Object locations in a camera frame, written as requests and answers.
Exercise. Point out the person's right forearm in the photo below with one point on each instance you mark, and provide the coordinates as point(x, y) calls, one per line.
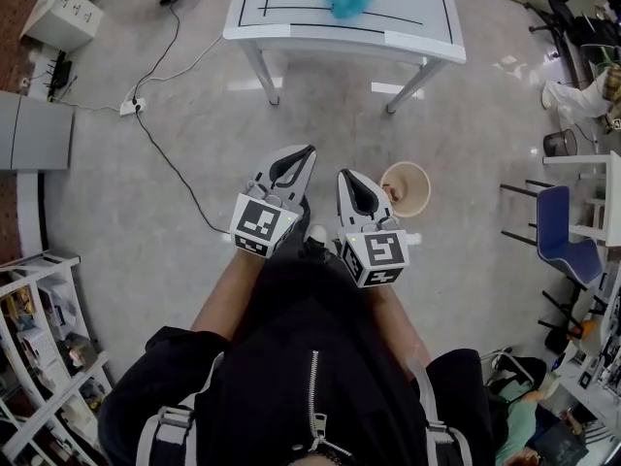
point(402, 328)

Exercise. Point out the white side table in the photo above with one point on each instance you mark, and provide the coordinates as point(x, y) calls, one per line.
point(609, 197)

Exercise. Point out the person's left forearm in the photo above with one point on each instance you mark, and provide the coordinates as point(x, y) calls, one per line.
point(223, 299)

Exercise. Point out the black office chair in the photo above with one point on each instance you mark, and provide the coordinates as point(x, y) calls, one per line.
point(563, 12)

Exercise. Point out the white drawer cabinet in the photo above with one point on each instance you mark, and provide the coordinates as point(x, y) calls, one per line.
point(63, 12)

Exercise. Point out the beige round waste bin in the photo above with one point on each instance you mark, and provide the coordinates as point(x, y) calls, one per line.
point(412, 187)

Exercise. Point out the blue chair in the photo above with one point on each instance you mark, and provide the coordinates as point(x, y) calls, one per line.
point(558, 231)

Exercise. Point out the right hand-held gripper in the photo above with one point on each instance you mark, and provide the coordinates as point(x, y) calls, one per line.
point(383, 250)

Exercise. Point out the person's right shoe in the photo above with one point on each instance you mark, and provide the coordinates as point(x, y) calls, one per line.
point(317, 233)

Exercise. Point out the grey cabinet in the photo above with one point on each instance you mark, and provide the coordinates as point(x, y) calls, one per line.
point(39, 131)

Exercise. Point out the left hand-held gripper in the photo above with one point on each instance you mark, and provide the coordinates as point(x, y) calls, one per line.
point(262, 223)

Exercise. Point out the orange chair with black legs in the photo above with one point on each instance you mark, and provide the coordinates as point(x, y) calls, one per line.
point(584, 328)

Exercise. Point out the white table with black lines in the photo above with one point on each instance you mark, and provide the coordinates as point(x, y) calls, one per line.
point(349, 32)

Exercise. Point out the black router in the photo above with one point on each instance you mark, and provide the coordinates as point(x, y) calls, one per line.
point(60, 73)

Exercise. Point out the white power strip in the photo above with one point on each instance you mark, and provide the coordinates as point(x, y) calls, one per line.
point(132, 107)

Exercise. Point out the person's black trousers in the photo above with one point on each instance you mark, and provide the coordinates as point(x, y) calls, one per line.
point(298, 245)

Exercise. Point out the person's black jacket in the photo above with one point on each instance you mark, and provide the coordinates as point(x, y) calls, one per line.
point(301, 367)

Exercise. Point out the white shelving unit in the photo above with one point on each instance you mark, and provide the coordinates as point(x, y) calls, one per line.
point(39, 265)

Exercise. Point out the black mesh wastebasket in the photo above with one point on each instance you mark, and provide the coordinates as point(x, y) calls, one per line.
point(560, 143)

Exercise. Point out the black backpack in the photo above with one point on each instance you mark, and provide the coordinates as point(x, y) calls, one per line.
point(524, 369)

